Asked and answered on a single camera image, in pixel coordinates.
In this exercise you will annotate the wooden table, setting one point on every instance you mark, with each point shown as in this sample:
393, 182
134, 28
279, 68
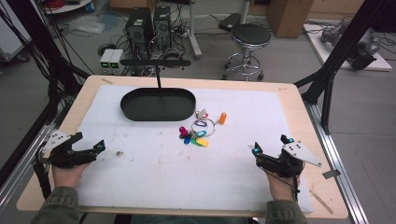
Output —
301, 130

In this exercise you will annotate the round white table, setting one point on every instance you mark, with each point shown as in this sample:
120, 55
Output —
70, 6

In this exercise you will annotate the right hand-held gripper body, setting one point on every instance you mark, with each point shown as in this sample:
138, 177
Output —
288, 160

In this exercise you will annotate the grey and black robot equipment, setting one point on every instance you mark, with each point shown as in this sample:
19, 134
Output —
362, 51

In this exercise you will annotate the white foam mat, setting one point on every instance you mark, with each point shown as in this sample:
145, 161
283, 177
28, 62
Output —
186, 177

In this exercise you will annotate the brown cardboard box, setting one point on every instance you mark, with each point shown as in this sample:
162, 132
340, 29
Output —
288, 17

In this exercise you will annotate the white desk leg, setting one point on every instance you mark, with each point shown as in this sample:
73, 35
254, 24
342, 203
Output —
193, 34

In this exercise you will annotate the clear plastic bag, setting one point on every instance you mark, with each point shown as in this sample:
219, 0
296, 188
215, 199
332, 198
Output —
85, 25

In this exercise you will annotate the black computer tower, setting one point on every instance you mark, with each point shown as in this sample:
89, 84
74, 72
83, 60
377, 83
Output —
162, 25
138, 29

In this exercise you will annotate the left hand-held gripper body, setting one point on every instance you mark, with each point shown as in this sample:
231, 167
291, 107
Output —
62, 155

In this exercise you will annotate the aluminium rail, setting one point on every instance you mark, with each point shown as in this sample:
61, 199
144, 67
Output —
21, 168
339, 174

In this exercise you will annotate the white floor board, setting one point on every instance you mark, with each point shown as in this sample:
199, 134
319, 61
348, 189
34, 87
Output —
320, 49

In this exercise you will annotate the person's right hand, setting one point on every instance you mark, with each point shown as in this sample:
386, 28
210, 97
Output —
280, 188

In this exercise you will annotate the person's left hand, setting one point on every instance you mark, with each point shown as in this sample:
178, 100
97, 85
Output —
67, 176

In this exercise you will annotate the thin wooden strip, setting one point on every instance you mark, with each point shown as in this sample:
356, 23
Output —
320, 201

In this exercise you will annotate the flat black device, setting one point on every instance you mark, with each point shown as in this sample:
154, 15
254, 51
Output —
229, 21

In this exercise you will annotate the white power supply unit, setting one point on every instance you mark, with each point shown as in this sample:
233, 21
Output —
116, 60
106, 60

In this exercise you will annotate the black metal frame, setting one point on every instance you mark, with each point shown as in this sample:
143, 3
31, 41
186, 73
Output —
34, 40
339, 46

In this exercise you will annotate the black round stool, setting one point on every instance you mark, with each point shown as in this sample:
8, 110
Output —
250, 35

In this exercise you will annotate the black oval tray with crossbar stand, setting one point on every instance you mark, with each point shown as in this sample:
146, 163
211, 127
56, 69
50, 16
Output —
157, 104

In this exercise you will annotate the small metal bracket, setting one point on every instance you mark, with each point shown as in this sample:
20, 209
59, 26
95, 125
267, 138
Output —
331, 174

